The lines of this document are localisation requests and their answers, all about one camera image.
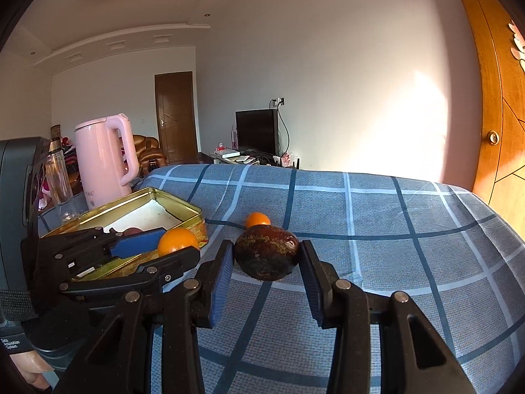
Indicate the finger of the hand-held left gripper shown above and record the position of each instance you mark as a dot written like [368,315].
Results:
[164,271]
[135,244]

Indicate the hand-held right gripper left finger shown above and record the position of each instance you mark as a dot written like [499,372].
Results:
[219,291]

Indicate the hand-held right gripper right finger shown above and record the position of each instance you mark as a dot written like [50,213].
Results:
[313,295]

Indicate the small orange tangerine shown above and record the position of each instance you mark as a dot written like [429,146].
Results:
[176,241]
[257,218]

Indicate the gold tin box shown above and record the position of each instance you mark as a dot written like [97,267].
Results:
[180,209]

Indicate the dark brown passion fruit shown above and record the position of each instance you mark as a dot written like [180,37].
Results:
[264,252]

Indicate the person's left hand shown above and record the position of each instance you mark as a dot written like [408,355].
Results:
[35,371]

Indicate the purple round fruit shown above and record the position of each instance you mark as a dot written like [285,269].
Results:
[132,231]

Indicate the white paper tin liner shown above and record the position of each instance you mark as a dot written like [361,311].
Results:
[143,215]

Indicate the clear glass bottle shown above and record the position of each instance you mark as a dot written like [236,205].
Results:
[57,180]

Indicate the clear drinking glass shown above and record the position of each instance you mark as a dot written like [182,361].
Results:
[70,214]

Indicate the pink electric kettle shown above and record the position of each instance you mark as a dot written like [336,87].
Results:
[100,160]

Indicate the brown leather armchair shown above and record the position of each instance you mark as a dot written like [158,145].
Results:
[149,152]

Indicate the blue plaid blanket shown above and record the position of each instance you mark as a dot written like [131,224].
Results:
[389,234]

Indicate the cluttered tv stand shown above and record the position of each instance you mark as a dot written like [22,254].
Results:
[246,159]

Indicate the dark brown door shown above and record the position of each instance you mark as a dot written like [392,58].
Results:
[176,111]

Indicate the pink gift bag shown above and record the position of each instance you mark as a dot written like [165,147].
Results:
[234,137]

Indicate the black television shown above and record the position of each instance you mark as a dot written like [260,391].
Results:
[256,131]

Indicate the brass door knob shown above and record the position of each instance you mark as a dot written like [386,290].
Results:
[493,137]

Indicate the orange wooden door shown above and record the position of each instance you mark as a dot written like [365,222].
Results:
[492,90]

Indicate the white paper door decoration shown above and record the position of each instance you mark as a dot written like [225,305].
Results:
[517,45]

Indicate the white wall socket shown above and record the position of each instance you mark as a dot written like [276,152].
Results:
[278,101]

